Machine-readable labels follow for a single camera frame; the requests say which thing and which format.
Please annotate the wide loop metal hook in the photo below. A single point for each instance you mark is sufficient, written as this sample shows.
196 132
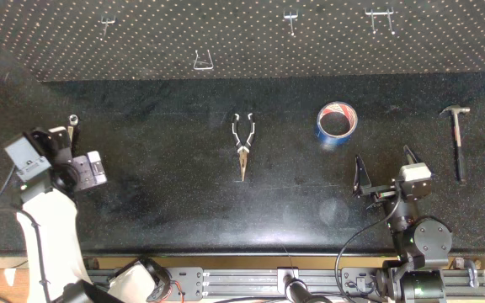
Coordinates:
203 66

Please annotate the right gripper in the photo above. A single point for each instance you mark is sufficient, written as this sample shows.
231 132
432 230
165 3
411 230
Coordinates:
381 191

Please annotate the black pegboard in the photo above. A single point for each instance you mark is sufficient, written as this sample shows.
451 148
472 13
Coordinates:
268 46

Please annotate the double prong metal hook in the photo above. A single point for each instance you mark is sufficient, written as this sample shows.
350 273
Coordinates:
379 13

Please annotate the hammer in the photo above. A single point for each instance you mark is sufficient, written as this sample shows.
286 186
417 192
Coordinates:
458 134

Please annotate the mounting rail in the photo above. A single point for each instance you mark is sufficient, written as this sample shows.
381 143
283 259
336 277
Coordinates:
234 280

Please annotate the black and white pliers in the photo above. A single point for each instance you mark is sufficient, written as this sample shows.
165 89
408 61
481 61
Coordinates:
243 147

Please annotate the roll of blue tape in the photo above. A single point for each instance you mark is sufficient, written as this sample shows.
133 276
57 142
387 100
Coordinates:
324 134

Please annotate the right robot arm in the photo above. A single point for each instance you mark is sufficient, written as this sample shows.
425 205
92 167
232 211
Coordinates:
430 244

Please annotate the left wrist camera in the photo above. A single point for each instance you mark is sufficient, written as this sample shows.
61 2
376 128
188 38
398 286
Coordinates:
25 155

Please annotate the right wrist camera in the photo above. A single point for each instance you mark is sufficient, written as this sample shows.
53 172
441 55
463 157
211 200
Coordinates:
414 172

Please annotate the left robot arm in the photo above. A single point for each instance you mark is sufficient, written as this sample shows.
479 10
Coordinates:
53 235

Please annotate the wrench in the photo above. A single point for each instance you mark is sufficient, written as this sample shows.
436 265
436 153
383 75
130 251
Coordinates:
73 120

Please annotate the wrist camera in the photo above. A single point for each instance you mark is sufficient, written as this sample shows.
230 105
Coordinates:
414 172
25 155

